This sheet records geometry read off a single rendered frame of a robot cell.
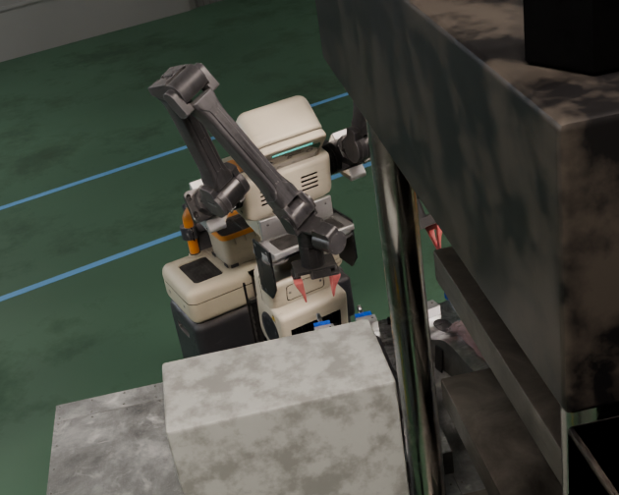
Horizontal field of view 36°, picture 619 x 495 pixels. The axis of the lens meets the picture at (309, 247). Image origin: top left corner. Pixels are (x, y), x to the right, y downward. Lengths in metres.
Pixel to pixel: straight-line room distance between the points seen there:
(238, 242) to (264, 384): 1.67
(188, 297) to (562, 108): 2.38
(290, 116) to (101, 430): 0.92
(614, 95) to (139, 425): 1.95
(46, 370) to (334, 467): 3.04
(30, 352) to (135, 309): 0.50
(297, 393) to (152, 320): 3.16
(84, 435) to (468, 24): 1.86
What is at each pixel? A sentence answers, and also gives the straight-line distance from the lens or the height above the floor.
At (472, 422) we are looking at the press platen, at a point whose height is 1.29.
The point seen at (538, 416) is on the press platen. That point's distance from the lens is 1.05.
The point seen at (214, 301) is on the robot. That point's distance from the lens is 2.89.
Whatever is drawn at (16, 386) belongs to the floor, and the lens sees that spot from 4.21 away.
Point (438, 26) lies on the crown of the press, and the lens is 0.73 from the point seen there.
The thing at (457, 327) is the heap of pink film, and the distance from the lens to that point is 2.33.
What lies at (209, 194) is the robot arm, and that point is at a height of 1.26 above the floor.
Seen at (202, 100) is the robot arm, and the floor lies 1.55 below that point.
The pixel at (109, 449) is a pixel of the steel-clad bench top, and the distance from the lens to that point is 2.35.
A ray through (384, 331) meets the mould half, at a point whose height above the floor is 0.89.
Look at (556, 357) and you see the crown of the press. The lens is 0.61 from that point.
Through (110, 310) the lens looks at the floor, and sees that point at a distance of 4.54.
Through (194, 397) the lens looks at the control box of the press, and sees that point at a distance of 1.27.
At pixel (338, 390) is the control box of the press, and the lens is 1.23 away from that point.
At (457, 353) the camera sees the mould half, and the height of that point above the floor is 0.89.
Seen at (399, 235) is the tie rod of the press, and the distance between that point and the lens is 1.39.
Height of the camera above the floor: 2.20
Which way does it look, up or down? 28 degrees down
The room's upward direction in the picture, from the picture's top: 9 degrees counter-clockwise
